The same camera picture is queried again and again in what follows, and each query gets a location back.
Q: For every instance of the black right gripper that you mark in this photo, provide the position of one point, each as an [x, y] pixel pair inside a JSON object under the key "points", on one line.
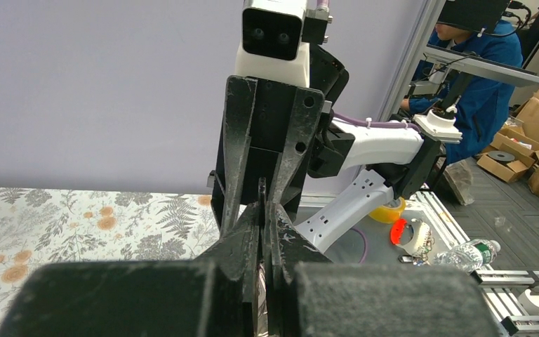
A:
{"points": [[274, 135]]}

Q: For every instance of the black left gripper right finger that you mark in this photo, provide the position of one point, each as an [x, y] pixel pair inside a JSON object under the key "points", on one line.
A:
{"points": [[311, 296]]}

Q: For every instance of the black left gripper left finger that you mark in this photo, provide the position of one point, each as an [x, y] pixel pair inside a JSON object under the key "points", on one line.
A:
{"points": [[211, 295]]}

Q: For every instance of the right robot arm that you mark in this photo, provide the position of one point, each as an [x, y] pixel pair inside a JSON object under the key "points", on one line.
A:
{"points": [[395, 159]]}

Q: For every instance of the yellow tape roll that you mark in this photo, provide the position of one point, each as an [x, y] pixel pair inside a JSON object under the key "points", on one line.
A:
{"points": [[390, 212]]}

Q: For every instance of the red white tape dispenser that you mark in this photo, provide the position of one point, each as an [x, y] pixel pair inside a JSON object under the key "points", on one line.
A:
{"points": [[414, 236]]}

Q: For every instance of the plastic water bottle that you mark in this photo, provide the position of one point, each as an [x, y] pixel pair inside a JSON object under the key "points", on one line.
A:
{"points": [[469, 256]]}

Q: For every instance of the floral table cloth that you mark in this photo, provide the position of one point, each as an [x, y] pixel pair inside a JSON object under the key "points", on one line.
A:
{"points": [[40, 226]]}

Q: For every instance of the cardboard boxes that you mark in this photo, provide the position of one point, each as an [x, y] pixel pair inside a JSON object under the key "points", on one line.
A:
{"points": [[515, 147]]}

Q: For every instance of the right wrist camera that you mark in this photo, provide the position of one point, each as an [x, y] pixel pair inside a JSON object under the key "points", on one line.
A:
{"points": [[276, 37]]}

